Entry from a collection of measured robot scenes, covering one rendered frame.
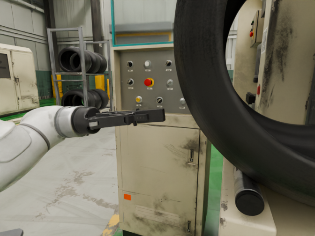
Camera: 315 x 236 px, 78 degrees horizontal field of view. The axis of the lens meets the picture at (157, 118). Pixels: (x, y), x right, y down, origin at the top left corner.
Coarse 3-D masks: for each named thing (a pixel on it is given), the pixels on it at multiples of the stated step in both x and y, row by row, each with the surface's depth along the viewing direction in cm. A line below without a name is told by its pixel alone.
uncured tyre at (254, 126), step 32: (192, 0) 28; (224, 0) 26; (192, 32) 29; (224, 32) 52; (192, 64) 30; (224, 64) 27; (192, 96) 32; (224, 96) 29; (224, 128) 30; (256, 128) 28; (288, 128) 51; (256, 160) 29; (288, 160) 27; (288, 192) 30
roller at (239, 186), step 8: (240, 176) 37; (240, 184) 34; (248, 184) 34; (256, 184) 34; (240, 192) 32; (248, 192) 32; (256, 192) 32; (240, 200) 32; (248, 200) 32; (256, 200) 31; (240, 208) 32; (248, 208) 32; (256, 208) 31
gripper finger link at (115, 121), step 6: (126, 114) 45; (90, 120) 45; (96, 120) 45; (102, 120) 45; (108, 120) 45; (114, 120) 45; (120, 120) 45; (90, 126) 45; (96, 126) 46; (102, 126) 46; (108, 126) 46
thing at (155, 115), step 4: (136, 112) 47; (140, 112) 46; (144, 112) 46; (148, 112) 46; (152, 112) 45; (156, 112) 45; (160, 112) 45; (152, 116) 46; (156, 116) 45; (160, 116) 45; (144, 120) 47; (148, 120) 46; (152, 120) 46; (156, 120) 45; (160, 120) 45; (164, 120) 45
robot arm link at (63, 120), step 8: (64, 112) 51; (72, 112) 51; (56, 120) 51; (64, 120) 50; (72, 120) 51; (56, 128) 52; (64, 128) 51; (72, 128) 51; (64, 136) 53; (72, 136) 53; (80, 136) 53
